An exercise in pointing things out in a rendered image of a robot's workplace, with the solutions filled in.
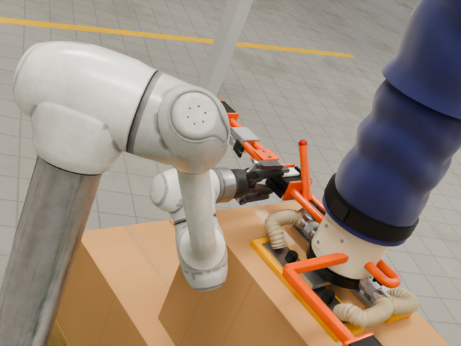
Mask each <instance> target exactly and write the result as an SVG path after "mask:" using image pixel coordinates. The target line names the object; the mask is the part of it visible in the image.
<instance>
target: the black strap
mask: <svg viewBox="0 0 461 346"><path fill-rule="evenodd" d="M335 175H336V173H335V174H333V175H332V177H331V178H330V180H329V182H328V184H327V186H326V188H325V190H324V197H325V200H326V202H327V204H328V206H329V210H330V211H332V212H333V213H334V214H335V215H336V216H337V217H338V218H339V219H340V220H341V221H342V222H345V223H346V224H347V225H349V226H351V227H352V228H354V229H356V230H358V231H359V232H361V233H363V234H366V235H368V236H370V237H373V238H377V239H379V240H385V241H390V242H398V241H403V240H406V239H408V238H409V237H410V236H411V234H412V233H413V231H414V230H415V228H416V226H417V224H418V221H419V217H418V219H417V220H416V222H415V223H414V224H413V225H412V226H409V227H396V226H392V225H389V224H386V223H384V222H381V221H378V220H375V219H374V218H371V217H369V216H367V215H366V214H364V213H362V212H361V211H359V210H358V209H356V208H354V207H353V206H352V205H350V204H349V203H348V202H347V201H346V200H345V199H344V198H343V197H342V196H341V195H340V193H339V192H338V191H337V189H336V186H335Z"/></svg>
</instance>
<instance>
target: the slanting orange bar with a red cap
mask: <svg viewBox="0 0 461 346"><path fill-rule="evenodd" d="M298 145H299V153H300V170H301V180H302V189H303V196H304V197H305V198H306V199H307V200H311V185H310V176H309V159H308V149H307V141H306V140H304V139H301V140H300V141H299V142H298Z"/></svg>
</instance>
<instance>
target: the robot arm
mask: <svg viewBox="0 0 461 346"><path fill-rule="evenodd" d="M12 90H13V96H14V100H15V102H16V104H17V106H18V107H19V109H20V110H21V112H22V113H23V114H24V115H27V116H28V117H31V125H32V141H33V144H34V149H35V151H36V153H37V155H38V156H37V160H36V163H35V166H34V171H33V173H32V177H31V181H30V183H29V187H28V190H27V194H26V197H25V202H24V204H23V208H22V211H21V215H20V218H19V223H18V225H17V228H16V233H15V235H14V239H13V241H14V242H13V245H12V249H11V252H10V256H9V259H8V263H7V266H6V269H5V273H4V276H3V280H2V282H1V287H0V346H47V344H48V342H49V338H50V336H51V332H52V329H53V326H54V323H55V320H56V317H57V314H58V311H59V308H60V304H61V301H62V298H63V295H64V292H65V289H66V287H67V282H68V280H69V276H70V274H71V270H72V268H73V264H74V261H75V257H76V255H77V252H78V249H79V246H80V242H81V239H82V236H83V233H84V230H85V227H86V224H87V221H88V217H89V214H90V212H91V208H92V206H93V202H94V200H95V195H96V193H97V189H98V187H99V183H100V181H101V178H102V174H103V173H105V172H106V171H107V170H109V169H110V168H111V167H112V166H113V165H114V164H115V162H116V161H117V159H118V158H119V156H120V155H121V153H122V152H123V151H124V152H128V153H130V154H134V155H137V156H139V157H143V158H146V159H149V160H153V161H157V162H159V163H163V164H165V165H172V166H173V167H174V168H172V169H170V170H166V171H164V172H162V173H160V174H158V175H156V176H155V177H154V178H153V179H152V182H151V185H150V198H151V201H152V203H153V204H154V205H155V206H156V207H158V208H159V209H161V210H163V211H166V212H169V214H170V215H171V217H172V220H173V221H174V226H175V232H176V250H177V254H178V259H179V262H180V266H181V268H182V272H183V275H184V276H185V279H186V280H187V282H188V284H189V285H190V286H191V287H192V288H193V289H195V290H197V291H199V292H206V291H210V290H215V289H218V288H220V287H221V286H222V284H223V283H224V282H225V281H226V277H227V272H228V260H227V259H228V253H227V248H226V241H225V238H224V234H223V231H222V229H221V227H220V226H219V223H218V221H217V216H216V210H215V204H218V203H227V202H229V201H231V200H232V199H234V198H235V200H236V201H237V202H238V203H239V204H240V205H244V204H246V203H250V202H254V201H258V200H266V199H269V197H270V196H269V195H270V194H272V193H273V191H272V190H271V189H270V188H269V187H268V186H267V185H266V184H265V185H264V184H258V182H261V181H262V180H263V179H266V178H270V177H273V176H278V175H281V176H282V177H286V176H299V174H300V173H299V172H298V171H297V170H295V169H294V168H288V167H287V166H283V165H282V164H281V163H279V162H278V161H258V160H256V159H253V160H252V165H251V166H250V167H249V168H246V169H244V170H241V169H229V168H227V167H216V168H214V166H215V165H217V164H218V163H219V162H220V161H221V160H222V158H223V157H224V155H225V154H226V151H227V148H228V144H229V140H230V134H231V128H230V122H229V118H228V115H227V112H226V110H225V108H224V106H223V104H222V103H221V102H220V101H219V99H218V98H217V97H216V96H215V95H214V94H212V93H211V92H210V91H207V90H206V89H203V88H202V87H199V86H194V85H191V84H189V83H186V82H184V81H182V80H179V79H178V78H175V77H173V76H171V75H168V74H166V73H163V72H162V71H159V70H157V69H154V68H152V67H149V66H148V65H146V64H145V63H143V62H141V61H140V60H137V59H134V58H131V57H129V56H126V55H124V54H120V53H119V52H116V51H113V50H110V49H106V48H104V47H100V46H97V45H93V44H90V43H82V42H76V41H52V42H44V43H36V44H34V45H32V46H31V47H30V48H29V49H28V50H27V51H26V52H25V53H24V54H23V56H22V57H21V59H20V61H19V63H18V65H17V67H16V70H15V72H14V76H13V81H12ZM257 170H258V171H257Z"/></svg>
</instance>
